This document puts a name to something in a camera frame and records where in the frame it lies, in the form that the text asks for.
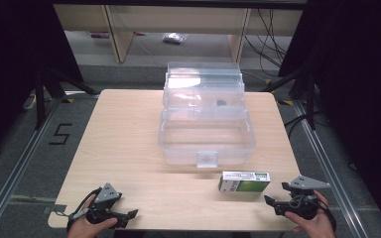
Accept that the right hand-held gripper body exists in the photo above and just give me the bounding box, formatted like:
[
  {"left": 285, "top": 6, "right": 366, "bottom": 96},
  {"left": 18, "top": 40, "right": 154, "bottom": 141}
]
[{"left": 274, "top": 175, "right": 331, "bottom": 221}]

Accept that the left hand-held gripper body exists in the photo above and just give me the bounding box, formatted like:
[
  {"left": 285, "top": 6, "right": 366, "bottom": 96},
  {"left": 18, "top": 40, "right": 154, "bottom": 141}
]
[{"left": 85, "top": 182, "right": 123, "bottom": 226}]

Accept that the green and white carton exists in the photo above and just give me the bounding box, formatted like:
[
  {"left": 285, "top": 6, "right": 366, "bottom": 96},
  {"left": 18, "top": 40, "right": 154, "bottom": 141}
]
[{"left": 217, "top": 171, "right": 272, "bottom": 194}]

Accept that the clear plastic storage box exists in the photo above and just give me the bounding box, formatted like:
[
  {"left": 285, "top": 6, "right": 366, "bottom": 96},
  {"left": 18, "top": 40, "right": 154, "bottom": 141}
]
[{"left": 157, "top": 60, "right": 257, "bottom": 169}]

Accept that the person's right hand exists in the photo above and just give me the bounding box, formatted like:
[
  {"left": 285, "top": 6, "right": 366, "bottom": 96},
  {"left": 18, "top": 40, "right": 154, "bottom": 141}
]
[{"left": 284, "top": 189, "right": 337, "bottom": 238}]

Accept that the person's left hand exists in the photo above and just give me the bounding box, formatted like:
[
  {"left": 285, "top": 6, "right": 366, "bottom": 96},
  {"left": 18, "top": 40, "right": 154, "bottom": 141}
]
[{"left": 66, "top": 195, "right": 119, "bottom": 238}]

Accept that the black metal stand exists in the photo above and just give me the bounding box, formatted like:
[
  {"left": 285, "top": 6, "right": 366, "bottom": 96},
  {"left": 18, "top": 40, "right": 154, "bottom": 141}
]
[
  {"left": 262, "top": 63, "right": 318, "bottom": 131},
  {"left": 34, "top": 66, "right": 99, "bottom": 130}
]

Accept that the black curtain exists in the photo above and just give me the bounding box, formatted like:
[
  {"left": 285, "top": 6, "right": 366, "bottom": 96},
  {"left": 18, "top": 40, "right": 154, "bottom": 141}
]
[
  {"left": 277, "top": 0, "right": 381, "bottom": 229},
  {"left": 0, "top": 0, "right": 84, "bottom": 163}
]

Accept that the clear plastic bag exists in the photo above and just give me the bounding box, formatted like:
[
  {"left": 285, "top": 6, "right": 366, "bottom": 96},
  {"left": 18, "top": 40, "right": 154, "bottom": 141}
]
[{"left": 162, "top": 32, "right": 189, "bottom": 46}]

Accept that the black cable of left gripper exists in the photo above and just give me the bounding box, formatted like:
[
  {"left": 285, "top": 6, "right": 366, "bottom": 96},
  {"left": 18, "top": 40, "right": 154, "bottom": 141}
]
[{"left": 66, "top": 186, "right": 103, "bottom": 233}]

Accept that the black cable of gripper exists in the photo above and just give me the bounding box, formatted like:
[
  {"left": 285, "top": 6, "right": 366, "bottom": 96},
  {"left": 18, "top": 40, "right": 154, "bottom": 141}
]
[
  {"left": 66, "top": 186, "right": 103, "bottom": 233},
  {"left": 313, "top": 193, "right": 338, "bottom": 233}
]

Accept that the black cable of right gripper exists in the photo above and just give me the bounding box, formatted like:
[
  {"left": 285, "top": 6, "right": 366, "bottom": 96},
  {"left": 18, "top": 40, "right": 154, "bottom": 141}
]
[{"left": 313, "top": 193, "right": 338, "bottom": 233}]

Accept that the aluminium floor rail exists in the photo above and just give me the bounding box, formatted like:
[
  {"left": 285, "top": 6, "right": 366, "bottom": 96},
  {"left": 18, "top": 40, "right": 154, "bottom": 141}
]
[
  {"left": 292, "top": 98, "right": 369, "bottom": 238},
  {"left": 0, "top": 90, "right": 99, "bottom": 238}
]

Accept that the black floor cable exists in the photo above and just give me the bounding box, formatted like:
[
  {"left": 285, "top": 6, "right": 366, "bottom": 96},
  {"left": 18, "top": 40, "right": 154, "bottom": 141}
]
[{"left": 283, "top": 113, "right": 310, "bottom": 139}]

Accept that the white cable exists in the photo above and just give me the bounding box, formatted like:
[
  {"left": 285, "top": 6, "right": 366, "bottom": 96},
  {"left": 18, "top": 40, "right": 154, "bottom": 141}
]
[{"left": 22, "top": 93, "right": 38, "bottom": 112}]

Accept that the bundle of black cables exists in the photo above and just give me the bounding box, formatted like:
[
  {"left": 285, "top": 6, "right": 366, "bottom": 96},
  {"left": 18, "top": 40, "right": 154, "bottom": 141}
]
[{"left": 243, "top": 8, "right": 290, "bottom": 69}]

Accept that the beige wooden desk frame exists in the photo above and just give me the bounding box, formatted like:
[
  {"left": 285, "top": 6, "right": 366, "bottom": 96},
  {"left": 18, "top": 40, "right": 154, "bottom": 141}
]
[{"left": 53, "top": 3, "right": 304, "bottom": 64}]

